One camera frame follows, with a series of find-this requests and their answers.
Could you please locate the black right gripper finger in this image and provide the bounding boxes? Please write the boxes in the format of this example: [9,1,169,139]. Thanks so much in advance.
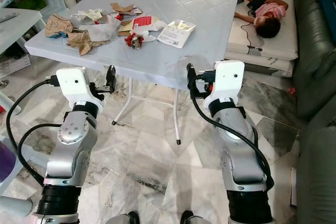
[186,63,198,99]

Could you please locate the purple rubbish bin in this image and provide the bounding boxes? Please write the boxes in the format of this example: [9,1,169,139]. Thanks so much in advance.
[0,143,17,183]

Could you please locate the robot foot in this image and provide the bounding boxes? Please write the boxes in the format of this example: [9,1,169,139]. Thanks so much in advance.
[110,211,140,224]
[181,211,211,224]

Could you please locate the flat grey object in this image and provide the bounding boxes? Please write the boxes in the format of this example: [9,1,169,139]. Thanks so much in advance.
[0,13,19,23]

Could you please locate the torn brown cardboard scrap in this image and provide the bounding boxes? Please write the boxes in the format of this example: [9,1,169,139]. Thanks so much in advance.
[110,3,142,16]

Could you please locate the light blue plastic chair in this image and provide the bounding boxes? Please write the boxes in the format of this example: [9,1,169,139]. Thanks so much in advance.
[0,135,33,219]

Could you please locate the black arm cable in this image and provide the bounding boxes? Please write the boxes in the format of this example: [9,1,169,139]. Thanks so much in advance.
[190,90,275,189]
[6,79,64,187]

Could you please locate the red wrapper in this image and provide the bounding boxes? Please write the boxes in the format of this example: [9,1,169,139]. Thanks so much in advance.
[125,33,145,50]

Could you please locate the crumpled cream tissue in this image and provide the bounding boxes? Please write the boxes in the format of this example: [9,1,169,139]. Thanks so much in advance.
[76,9,103,21]

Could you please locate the crumpled white plastic bag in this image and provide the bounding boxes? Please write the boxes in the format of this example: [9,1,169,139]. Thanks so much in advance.
[71,15,121,44]

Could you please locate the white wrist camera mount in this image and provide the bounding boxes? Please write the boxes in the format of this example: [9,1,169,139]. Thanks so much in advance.
[205,60,245,106]
[55,68,103,104]

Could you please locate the red and white packet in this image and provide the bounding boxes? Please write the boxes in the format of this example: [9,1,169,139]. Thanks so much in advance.
[130,16,166,33]

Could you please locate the sleeping child in pink shirt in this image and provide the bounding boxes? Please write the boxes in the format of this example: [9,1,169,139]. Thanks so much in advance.
[239,0,289,39]

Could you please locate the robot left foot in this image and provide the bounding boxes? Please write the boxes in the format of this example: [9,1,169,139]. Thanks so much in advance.
[110,211,140,224]

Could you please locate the large crumpled brown paper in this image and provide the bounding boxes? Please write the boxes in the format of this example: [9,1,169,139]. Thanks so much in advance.
[66,30,108,57]

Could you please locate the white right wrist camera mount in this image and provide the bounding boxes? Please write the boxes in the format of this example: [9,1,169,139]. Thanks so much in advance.
[205,60,245,106]

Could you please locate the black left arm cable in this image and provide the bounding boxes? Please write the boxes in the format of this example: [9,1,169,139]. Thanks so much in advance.
[6,79,64,187]

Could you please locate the small crumpled brown paper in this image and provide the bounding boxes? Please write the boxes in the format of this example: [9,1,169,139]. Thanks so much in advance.
[45,14,74,38]

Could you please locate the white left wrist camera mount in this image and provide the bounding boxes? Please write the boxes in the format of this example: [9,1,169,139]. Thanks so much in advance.
[55,68,103,104]

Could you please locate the dark green sofa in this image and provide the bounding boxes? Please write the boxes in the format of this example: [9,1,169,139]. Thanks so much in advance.
[291,0,336,224]

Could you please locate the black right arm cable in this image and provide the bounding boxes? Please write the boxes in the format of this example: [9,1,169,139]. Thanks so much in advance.
[190,90,275,189]

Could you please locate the small white side table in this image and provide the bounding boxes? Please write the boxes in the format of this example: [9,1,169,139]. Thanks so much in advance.
[0,8,28,59]

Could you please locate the flat brown paper piece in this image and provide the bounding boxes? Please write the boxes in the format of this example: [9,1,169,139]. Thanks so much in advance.
[118,20,137,36]

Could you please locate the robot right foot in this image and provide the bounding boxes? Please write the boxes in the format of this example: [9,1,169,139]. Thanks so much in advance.
[181,211,211,224]

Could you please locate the white floor mattress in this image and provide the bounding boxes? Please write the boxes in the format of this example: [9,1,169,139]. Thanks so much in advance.
[226,0,299,78]

